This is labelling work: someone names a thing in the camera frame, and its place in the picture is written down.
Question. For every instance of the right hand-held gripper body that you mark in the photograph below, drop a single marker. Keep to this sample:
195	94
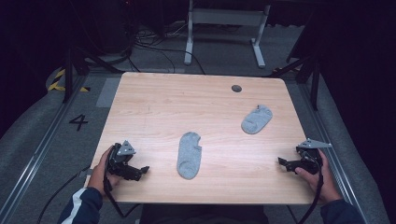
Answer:
311	161

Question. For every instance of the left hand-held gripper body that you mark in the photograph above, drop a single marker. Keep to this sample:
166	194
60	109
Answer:
120	160

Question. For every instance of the grey ankle sock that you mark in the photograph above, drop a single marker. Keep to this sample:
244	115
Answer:
257	119
188	157

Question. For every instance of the person's right hand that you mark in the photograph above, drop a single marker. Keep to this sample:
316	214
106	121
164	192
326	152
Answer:
327	183

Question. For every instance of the person's left hand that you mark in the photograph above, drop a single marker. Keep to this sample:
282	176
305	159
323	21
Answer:
99	177

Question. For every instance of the grey tape strip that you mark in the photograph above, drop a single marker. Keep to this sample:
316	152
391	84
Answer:
84	173

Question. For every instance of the person's dark lap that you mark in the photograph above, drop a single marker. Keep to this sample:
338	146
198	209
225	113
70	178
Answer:
202	214

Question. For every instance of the black metal stand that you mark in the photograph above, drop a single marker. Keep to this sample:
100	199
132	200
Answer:
315	84
68	74

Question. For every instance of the grey round table grommet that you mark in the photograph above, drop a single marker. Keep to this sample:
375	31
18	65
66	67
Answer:
236	88

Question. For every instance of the aluminium floor rail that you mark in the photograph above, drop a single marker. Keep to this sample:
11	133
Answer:
314	121
40	149

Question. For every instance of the white desk frame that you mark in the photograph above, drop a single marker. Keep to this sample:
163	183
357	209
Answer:
224	17

